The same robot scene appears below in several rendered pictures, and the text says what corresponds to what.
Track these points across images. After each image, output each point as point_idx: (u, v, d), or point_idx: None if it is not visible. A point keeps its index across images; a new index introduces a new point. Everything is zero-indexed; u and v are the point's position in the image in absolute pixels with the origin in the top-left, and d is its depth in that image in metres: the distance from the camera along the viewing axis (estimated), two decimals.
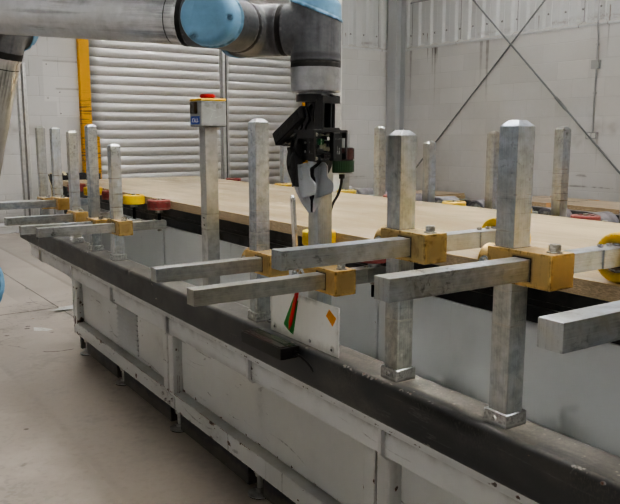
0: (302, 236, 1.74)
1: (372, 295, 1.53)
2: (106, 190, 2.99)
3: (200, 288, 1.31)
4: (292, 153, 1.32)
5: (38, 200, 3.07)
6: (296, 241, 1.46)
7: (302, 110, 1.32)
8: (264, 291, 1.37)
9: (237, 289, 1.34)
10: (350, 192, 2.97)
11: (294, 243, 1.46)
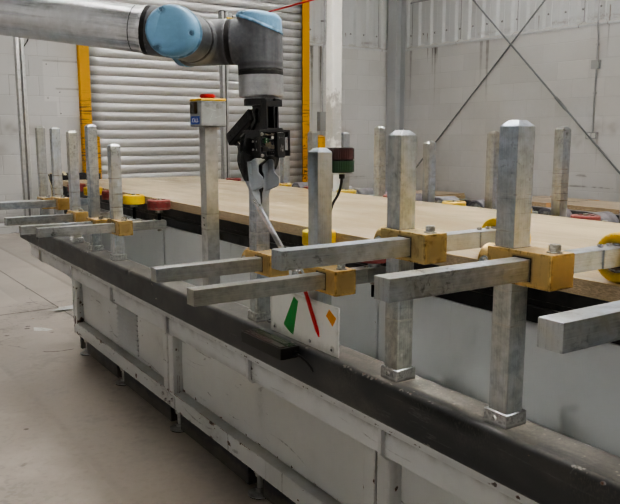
0: (302, 236, 1.74)
1: (372, 295, 1.53)
2: (106, 190, 2.99)
3: (200, 288, 1.31)
4: (242, 151, 1.49)
5: (38, 200, 3.07)
6: (277, 237, 1.52)
7: (250, 113, 1.49)
8: (264, 291, 1.37)
9: (237, 289, 1.34)
10: (350, 192, 2.97)
11: (277, 240, 1.52)
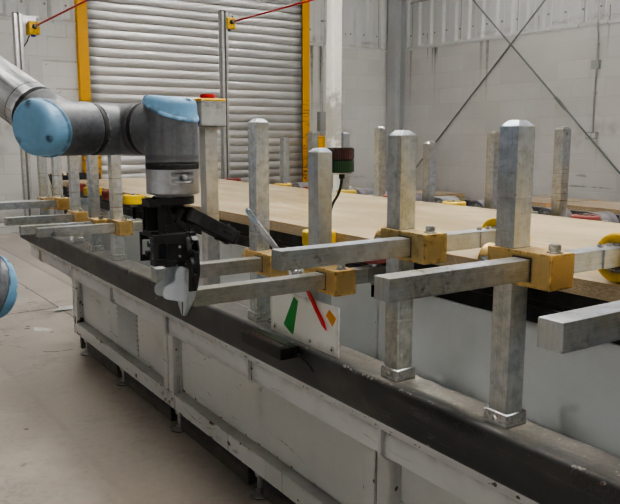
0: (302, 236, 1.74)
1: (372, 295, 1.53)
2: (106, 190, 2.99)
3: (200, 288, 1.31)
4: None
5: (38, 200, 3.07)
6: (273, 241, 1.53)
7: None
8: (264, 291, 1.37)
9: (237, 289, 1.34)
10: (350, 192, 2.97)
11: (273, 244, 1.53)
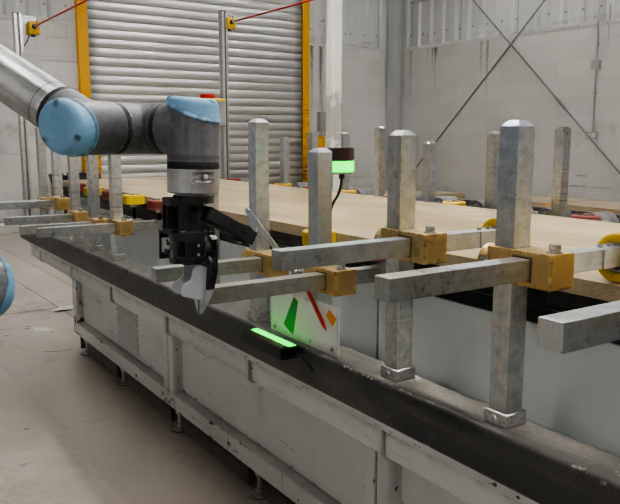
0: (302, 236, 1.74)
1: None
2: (106, 190, 2.99)
3: (216, 286, 1.33)
4: None
5: (38, 200, 3.07)
6: (273, 241, 1.53)
7: None
8: (279, 289, 1.39)
9: (252, 287, 1.36)
10: (350, 192, 2.97)
11: (273, 244, 1.53)
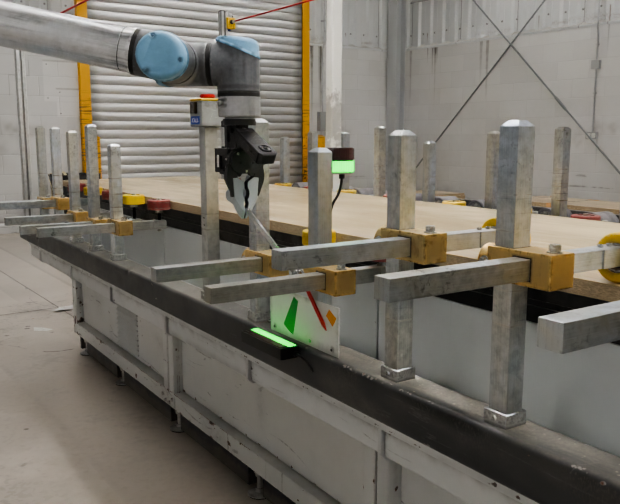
0: (302, 236, 1.74)
1: None
2: (106, 190, 2.99)
3: (217, 286, 1.33)
4: (259, 167, 1.60)
5: (38, 200, 3.07)
6: (273, 241, 1.53)
7: None
8: (279, 289, 1.39)
9: (253, 287, 1.36)
10: (350, 192, 2.97)
11: (273, 244, 1.53)
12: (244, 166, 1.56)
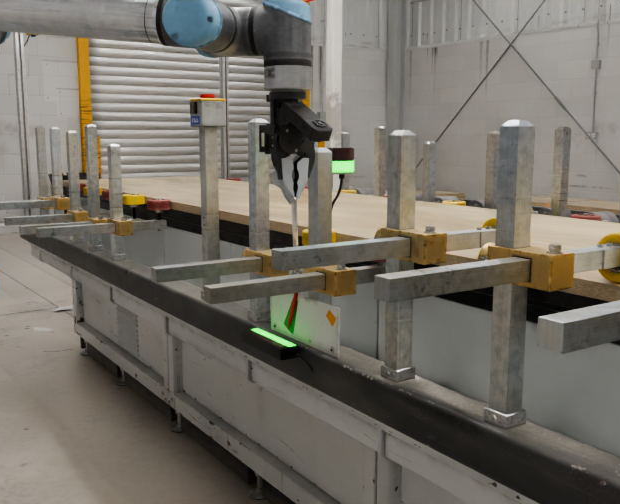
0: (302, 236, 1.74)
1: None
2: (106, 190, 2.99)
3: (217, 286, 1.33)
4: (309, 147, 1.43)
5: (38, 200, 3.07)
6: (296, 241, 1.45)
7: None
8: (279, 289, 1.39)
9: (253, 287, 1.36)
10: (350, 192, 2.97)
11: (295, 243, 1.46)
12: (294, 145, 1.39)
